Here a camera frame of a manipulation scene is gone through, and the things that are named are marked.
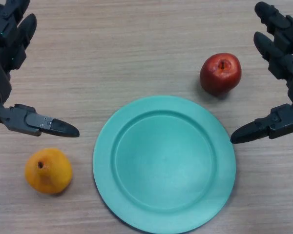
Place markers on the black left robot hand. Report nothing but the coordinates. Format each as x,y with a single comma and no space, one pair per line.
2,73

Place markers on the red apple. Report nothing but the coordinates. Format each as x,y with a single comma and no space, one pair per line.
217,78

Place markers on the green round plate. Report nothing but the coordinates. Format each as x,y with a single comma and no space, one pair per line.
161,170

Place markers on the orange yellow pear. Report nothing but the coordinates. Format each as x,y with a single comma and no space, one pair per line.
48,175

